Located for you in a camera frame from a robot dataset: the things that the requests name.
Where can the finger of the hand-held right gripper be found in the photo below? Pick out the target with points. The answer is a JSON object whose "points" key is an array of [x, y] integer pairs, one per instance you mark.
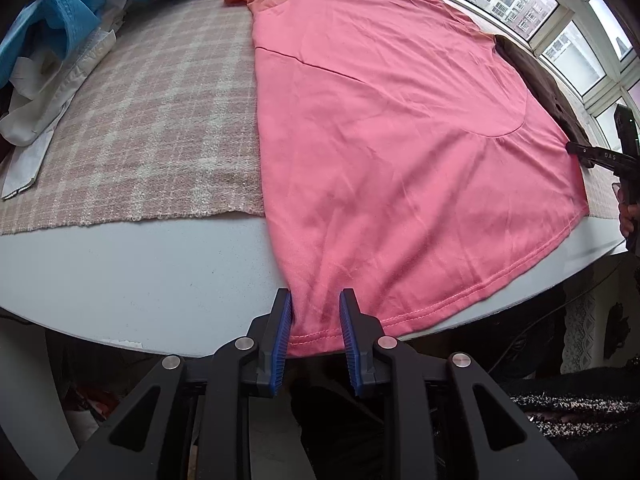
{"points": [[582, 152]]}

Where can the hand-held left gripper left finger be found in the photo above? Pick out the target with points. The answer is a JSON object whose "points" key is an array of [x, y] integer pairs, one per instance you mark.
{"points": [[282, 345]]}

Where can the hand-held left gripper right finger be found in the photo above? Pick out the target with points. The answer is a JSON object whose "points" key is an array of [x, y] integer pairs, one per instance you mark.
{"points": [[350, 345]]}

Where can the pink t-shirt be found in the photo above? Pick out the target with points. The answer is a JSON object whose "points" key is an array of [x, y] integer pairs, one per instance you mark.
{"points": [[375, 135]]}

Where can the person's right hand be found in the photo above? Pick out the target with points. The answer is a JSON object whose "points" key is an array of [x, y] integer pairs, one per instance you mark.
{"points": [[629, 220]]}

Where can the brown folded garment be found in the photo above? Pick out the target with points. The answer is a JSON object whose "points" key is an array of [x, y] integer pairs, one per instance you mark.
{"points": [[540, 80]]}

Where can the white lace cloth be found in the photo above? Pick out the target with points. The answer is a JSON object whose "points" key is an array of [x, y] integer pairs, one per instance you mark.
{"points": [[577, 335]]}

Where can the pink plaid cloth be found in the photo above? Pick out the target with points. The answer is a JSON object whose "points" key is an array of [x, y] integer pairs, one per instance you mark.
{"points": [[150, 135]]}

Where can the person's body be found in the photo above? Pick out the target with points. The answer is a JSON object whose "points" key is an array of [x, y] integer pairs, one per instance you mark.
{"points": [[590, 435]]}

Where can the white garment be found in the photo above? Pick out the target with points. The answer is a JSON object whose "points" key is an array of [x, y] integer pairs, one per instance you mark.
{"points": [[45, 115]]}

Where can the blue garment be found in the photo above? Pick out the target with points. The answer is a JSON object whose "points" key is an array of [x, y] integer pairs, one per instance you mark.
{"points": [[65, 15]]}

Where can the white window frame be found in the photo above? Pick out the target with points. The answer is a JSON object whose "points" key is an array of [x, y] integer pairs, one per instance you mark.
{"points": [[575, 10]]}

